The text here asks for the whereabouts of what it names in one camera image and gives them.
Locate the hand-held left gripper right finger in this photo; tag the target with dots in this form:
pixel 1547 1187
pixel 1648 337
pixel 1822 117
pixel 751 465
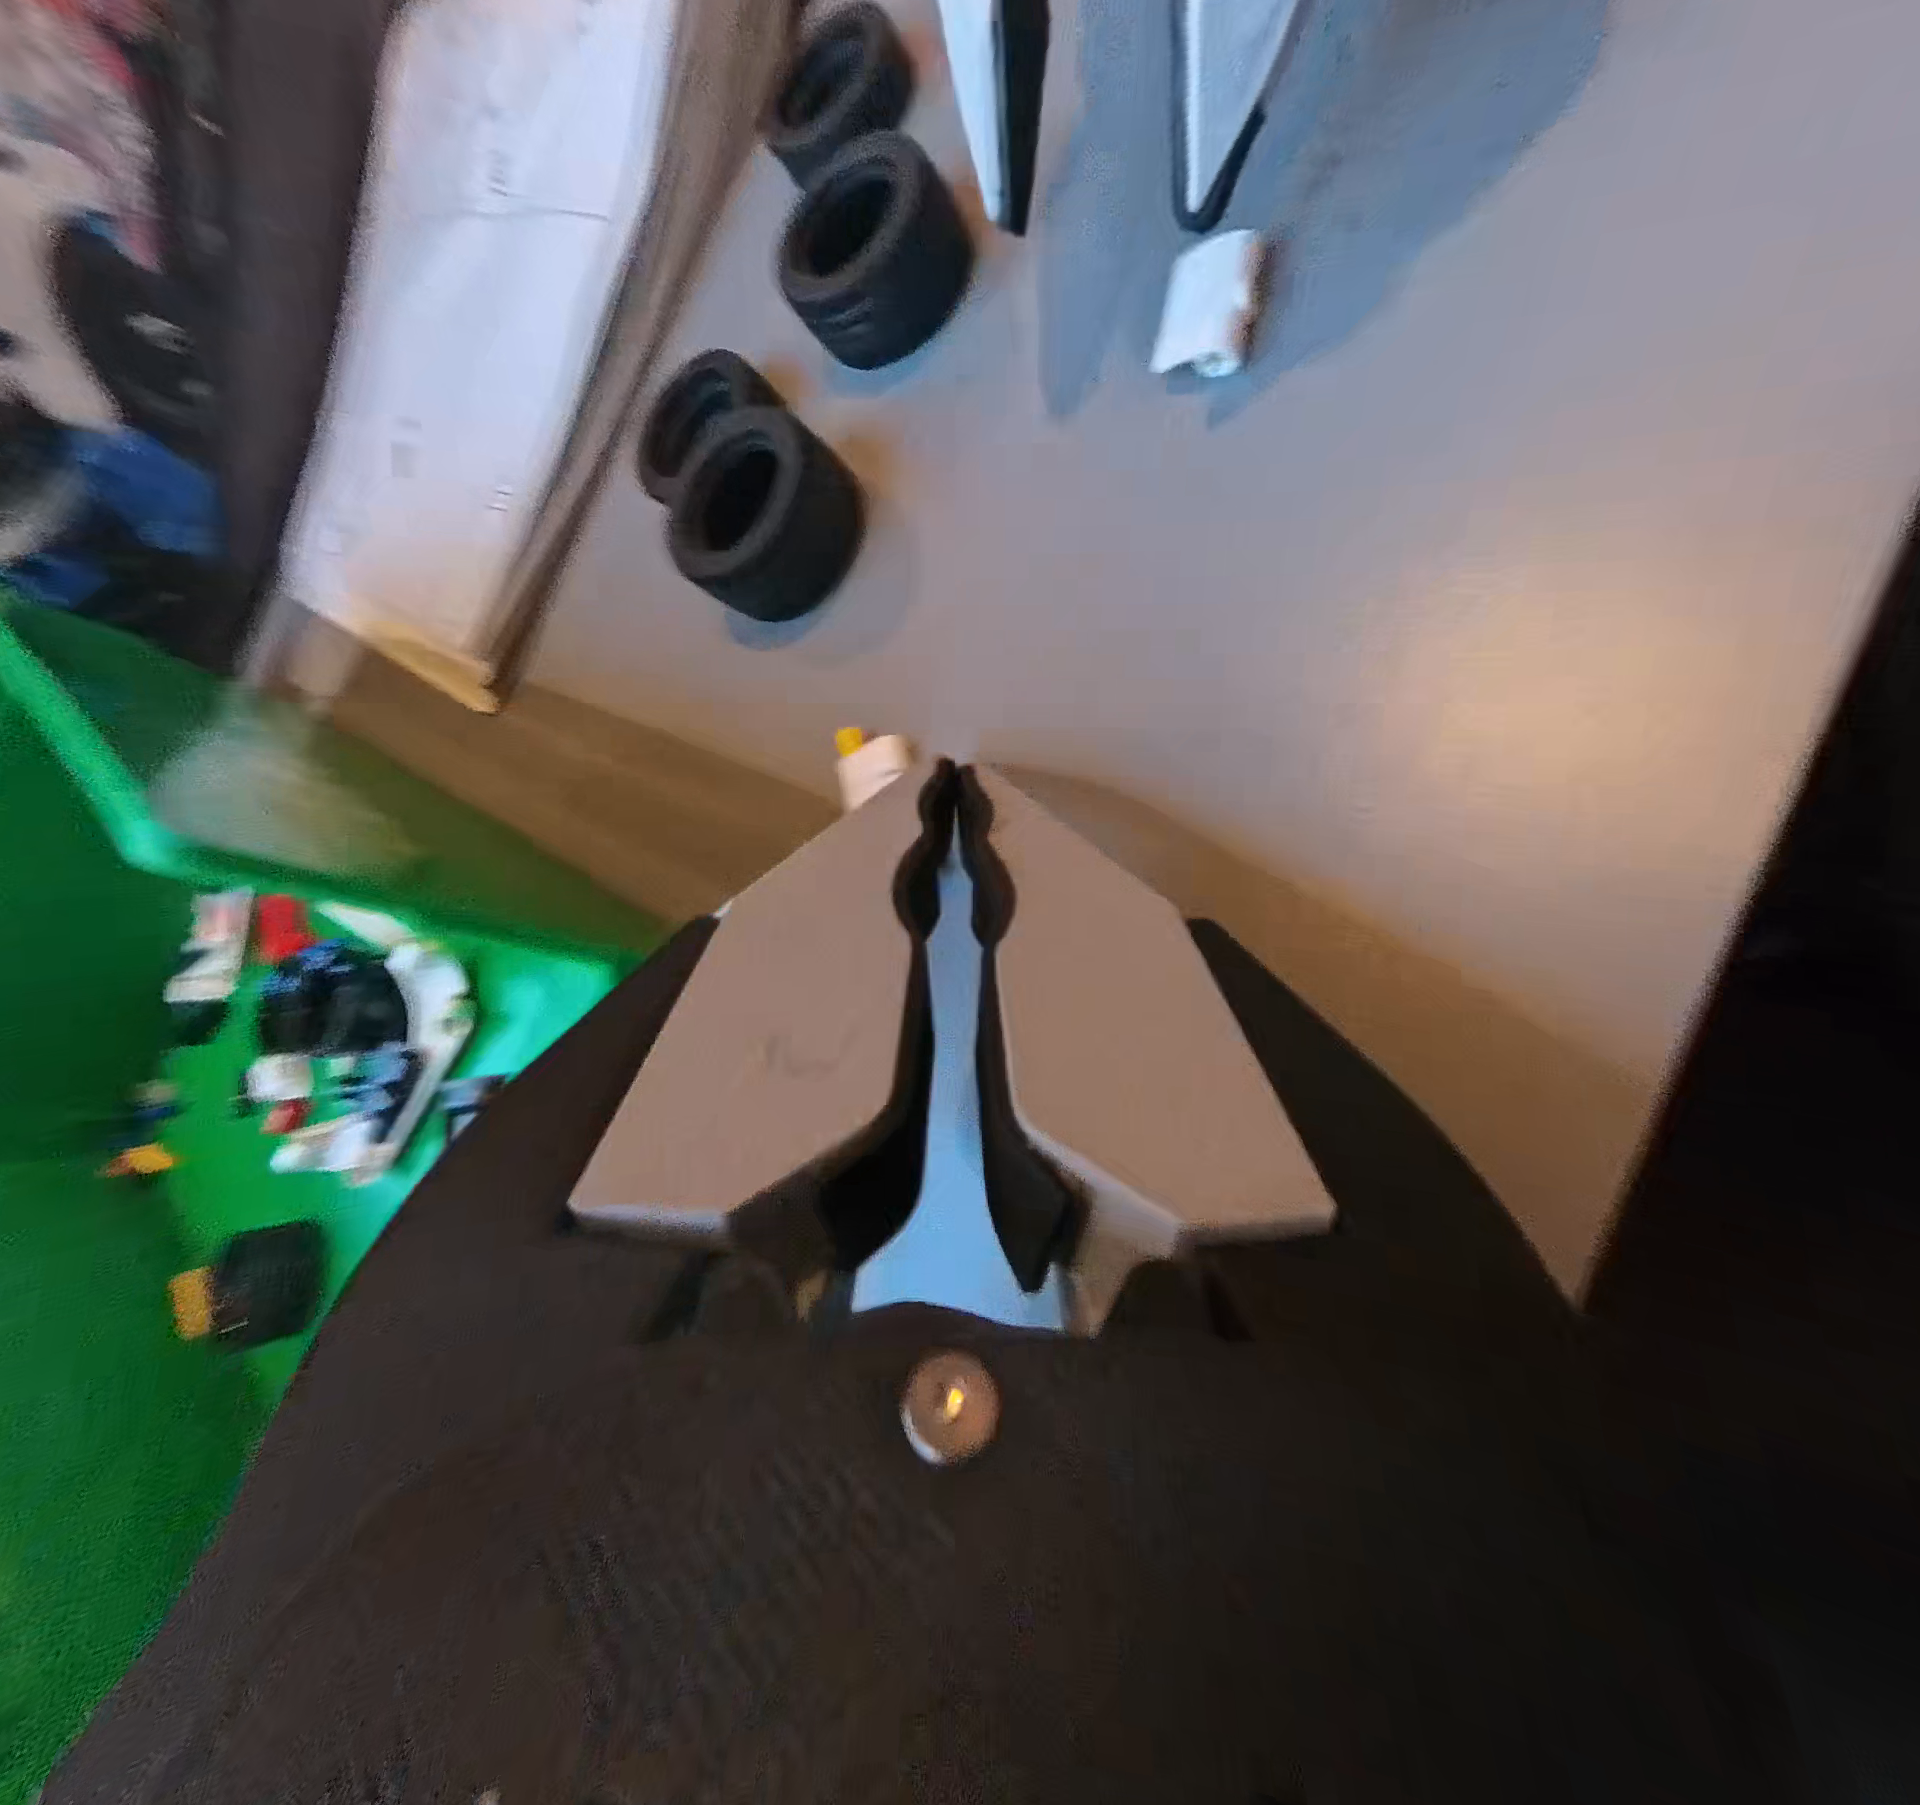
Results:
pixel 1156 1069

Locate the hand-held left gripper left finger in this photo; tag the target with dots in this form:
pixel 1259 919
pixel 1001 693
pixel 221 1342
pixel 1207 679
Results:
pixel 750 1069

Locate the white brick connector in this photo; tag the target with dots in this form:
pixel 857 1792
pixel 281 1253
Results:
pixel 1207 307
pixel 875 774

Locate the white instruction booklet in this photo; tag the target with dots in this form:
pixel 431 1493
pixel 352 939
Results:
pixel 511 260

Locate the green box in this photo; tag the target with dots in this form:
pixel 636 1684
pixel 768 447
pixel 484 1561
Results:
pixel 90 1385

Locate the grey desk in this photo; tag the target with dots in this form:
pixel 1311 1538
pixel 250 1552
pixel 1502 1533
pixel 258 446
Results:
pixel 1350 635

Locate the black toy tyre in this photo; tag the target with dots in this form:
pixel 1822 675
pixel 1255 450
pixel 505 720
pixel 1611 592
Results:
pixel 795 561
pixel 683 411
pixel 900 289
pixel 841 79

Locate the pile of loose brick parts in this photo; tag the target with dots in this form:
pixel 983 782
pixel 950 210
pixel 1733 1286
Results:
pixel 346 1026

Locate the person's black pants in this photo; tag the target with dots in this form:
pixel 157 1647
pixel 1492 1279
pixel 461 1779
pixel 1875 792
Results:
pixel 1801 1087

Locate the dark cardboard box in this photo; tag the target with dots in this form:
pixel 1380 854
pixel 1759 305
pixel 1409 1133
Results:
pixel 301 186

